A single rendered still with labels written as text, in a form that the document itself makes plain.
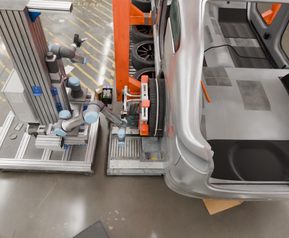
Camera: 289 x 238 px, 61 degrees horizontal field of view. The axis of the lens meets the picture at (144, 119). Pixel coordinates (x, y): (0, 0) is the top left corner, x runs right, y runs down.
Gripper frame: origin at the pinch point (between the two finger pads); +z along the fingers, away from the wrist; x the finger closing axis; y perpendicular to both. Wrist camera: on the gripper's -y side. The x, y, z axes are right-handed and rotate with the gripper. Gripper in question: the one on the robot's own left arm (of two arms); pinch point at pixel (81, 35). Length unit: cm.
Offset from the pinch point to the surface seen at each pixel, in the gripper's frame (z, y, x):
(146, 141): -59, 86, 117
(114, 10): -27, -62, 46
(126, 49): -24, -20, 63
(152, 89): -57, -8, 103
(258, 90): -7, -11, 219
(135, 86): -18, 35, 81
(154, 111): -76, 2, 113
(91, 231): -185, 78, 91
